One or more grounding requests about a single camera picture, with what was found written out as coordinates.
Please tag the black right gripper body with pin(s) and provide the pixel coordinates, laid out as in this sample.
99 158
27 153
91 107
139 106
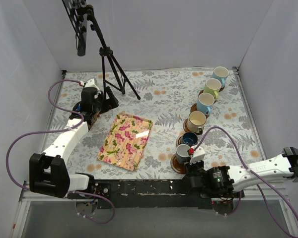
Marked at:
191 169

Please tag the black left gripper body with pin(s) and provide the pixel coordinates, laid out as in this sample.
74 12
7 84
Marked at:
105 104

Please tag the small grey patterned cup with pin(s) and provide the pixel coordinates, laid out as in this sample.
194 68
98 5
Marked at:
182 154

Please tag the dark blue mug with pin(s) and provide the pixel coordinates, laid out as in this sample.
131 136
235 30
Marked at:
189 138

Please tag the cream enamel mug dark rim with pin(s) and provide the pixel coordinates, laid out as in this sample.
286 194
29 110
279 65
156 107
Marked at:
196 121

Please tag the white mug blue handle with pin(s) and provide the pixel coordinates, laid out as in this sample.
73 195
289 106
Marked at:
204 103

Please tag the white mug green handle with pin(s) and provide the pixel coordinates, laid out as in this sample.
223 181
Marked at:
213 87

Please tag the white mug light blue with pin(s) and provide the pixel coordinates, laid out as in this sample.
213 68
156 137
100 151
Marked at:
220 73

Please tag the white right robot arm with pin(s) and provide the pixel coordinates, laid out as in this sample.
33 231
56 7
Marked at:
283 166

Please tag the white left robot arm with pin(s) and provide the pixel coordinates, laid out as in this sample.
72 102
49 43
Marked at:
48 172

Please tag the floral serving tray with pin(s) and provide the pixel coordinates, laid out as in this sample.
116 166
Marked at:
125 143

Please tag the black tripod stand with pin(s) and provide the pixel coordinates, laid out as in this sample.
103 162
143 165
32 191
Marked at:
106 52

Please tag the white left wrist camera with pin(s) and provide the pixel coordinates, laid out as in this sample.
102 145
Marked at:
91 85

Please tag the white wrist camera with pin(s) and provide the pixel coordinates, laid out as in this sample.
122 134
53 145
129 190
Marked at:
196 155
91 85

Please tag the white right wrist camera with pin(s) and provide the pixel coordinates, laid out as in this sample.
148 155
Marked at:
196 155

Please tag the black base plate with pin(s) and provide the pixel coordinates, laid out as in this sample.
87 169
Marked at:
150 193

